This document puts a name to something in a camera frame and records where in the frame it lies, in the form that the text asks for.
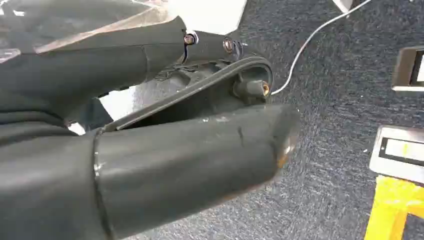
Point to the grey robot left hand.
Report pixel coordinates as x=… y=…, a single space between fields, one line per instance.
x=185 y=159

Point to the ribbed grey left arm sleeve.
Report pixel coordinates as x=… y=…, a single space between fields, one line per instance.
x=30 y=126

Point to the steel block with label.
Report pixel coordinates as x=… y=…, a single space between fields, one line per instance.
x=397 y=165
x=402 y=69

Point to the yellow tape strip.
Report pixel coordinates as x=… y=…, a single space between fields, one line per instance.
x=387 y=212

